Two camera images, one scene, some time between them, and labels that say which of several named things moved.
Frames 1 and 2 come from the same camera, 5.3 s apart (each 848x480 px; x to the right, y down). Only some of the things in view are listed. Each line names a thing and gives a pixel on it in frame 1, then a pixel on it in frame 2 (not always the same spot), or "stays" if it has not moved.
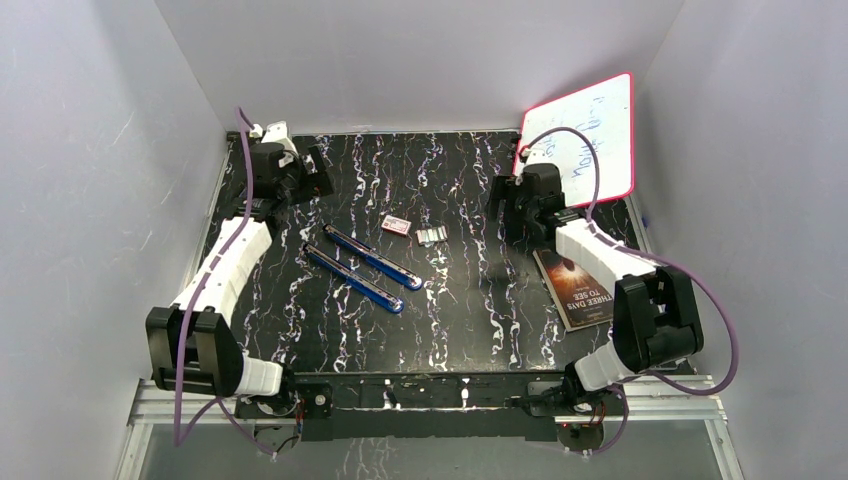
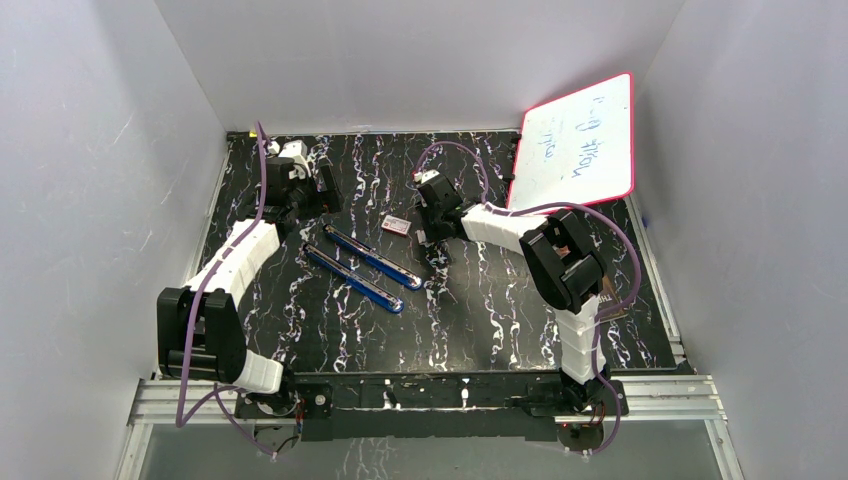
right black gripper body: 517,209 → 431,229
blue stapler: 385,265 stays
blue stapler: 354,280 stays
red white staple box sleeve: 397,224 stays
